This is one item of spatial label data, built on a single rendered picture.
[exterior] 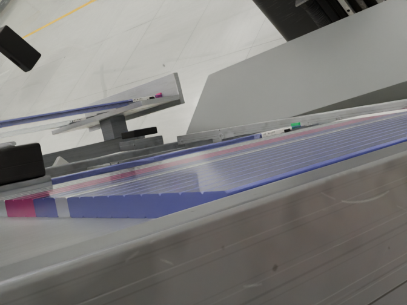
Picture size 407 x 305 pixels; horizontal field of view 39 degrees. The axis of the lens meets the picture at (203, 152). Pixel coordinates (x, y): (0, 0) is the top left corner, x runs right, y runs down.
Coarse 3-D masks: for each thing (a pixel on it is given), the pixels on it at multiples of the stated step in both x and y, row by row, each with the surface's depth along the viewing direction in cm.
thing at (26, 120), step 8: (160, 96) 120; (104, 104) 110; (112, 104) 111; (120, 104) 113; (56, 112) 102; (64, 112) 104; (72, 112) 105; (80, 112) 106; (88, 112) 107; (8, 120) 96; (16, 120) 97; (24, 120) 98; (32, 120) 99; (40, 120) 100
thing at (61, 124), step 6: (72, 120) 131; (36, 126) 124; (42, 126) 125; (48, 126) 126; (54, 126) 127; (60, 126) 128; (6, 132) 119; (12, 132) 120; (18, 132) 121; (24, 132) 122; (30, 132) 123; (0, 138) 118
